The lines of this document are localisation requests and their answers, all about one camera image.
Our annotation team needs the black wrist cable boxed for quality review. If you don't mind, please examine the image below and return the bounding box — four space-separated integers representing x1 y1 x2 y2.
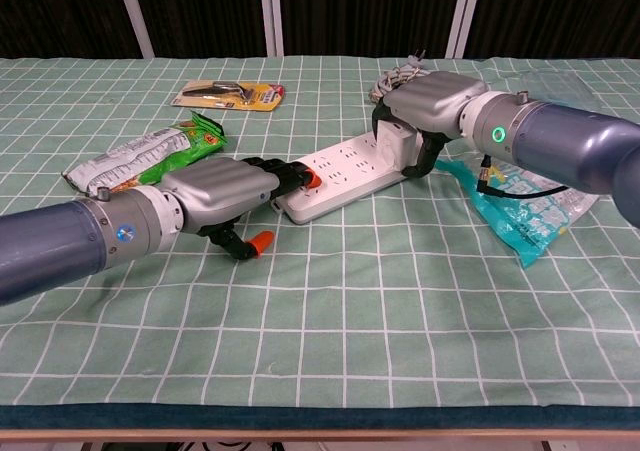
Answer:
474 154 570 199

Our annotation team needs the white power strip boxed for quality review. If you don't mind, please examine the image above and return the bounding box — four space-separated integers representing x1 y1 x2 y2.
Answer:
272 137 426 225

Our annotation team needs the white frame post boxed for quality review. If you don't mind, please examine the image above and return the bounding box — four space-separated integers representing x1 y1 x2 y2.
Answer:
112 0 155 60
446 0 485 58
258 0 285 57

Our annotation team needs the yellow blister pack with tool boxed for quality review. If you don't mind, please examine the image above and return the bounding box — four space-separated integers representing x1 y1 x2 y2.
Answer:
170 79 285 113

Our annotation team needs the green checked tablecloth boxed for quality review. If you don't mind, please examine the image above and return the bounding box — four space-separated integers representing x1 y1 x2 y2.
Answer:
0 54 640 431

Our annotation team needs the green snack bag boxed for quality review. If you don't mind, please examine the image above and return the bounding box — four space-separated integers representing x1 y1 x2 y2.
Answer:
60 111 229 196

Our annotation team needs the grey coiled power cable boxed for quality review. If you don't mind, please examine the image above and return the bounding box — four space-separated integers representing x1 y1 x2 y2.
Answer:
369 50 432 104

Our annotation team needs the teal plastic food bag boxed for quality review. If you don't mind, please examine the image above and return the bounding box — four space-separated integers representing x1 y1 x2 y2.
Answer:
433 158 601 270

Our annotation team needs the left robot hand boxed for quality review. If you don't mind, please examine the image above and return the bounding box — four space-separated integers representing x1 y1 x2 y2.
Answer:
160 155 322 262

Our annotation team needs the white plug adapter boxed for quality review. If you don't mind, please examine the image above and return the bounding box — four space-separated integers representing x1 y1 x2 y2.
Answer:
375 120 417 172

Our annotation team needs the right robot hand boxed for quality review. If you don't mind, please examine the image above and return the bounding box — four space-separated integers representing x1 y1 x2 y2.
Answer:
370 70 490 179

